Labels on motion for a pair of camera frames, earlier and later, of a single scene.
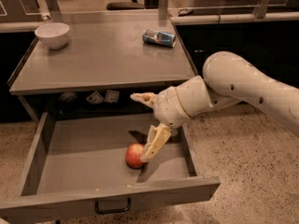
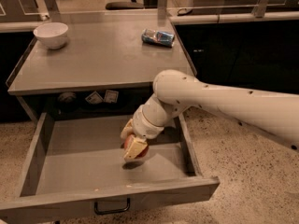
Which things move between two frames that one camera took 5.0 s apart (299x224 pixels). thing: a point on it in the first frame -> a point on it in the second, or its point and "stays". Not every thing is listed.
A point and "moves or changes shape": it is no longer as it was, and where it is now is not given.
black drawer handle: [114, 210] stays
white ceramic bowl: [53, 34] stays
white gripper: [168, 106] -> [146, 126]
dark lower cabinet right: [273, 47] stays
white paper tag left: [95, 98] stays
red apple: [133, 155] moves or changes shape
